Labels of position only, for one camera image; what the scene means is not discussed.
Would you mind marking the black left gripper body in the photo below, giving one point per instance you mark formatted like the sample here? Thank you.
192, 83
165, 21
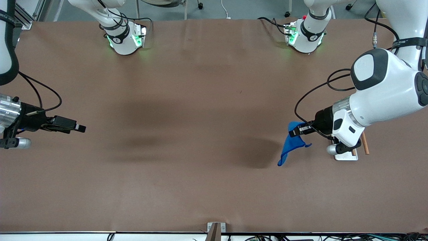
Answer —
323, 122

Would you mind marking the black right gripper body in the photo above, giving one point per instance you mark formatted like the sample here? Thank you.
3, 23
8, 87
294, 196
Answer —
32, 121

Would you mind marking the blue microfibre towel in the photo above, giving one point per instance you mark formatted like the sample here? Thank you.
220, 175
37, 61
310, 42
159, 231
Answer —
292, 145

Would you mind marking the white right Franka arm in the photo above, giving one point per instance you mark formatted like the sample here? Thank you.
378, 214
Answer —
123, 43

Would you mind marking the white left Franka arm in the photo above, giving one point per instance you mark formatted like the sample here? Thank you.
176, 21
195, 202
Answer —
384, 93

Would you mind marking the white rack base plate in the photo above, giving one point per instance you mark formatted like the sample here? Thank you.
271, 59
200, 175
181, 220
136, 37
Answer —
346, 157

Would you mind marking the aluminium frame profile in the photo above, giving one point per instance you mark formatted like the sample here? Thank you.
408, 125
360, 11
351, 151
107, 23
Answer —
25, 15

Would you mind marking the grey metal bracket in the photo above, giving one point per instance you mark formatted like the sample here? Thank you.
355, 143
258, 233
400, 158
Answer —
209, 226

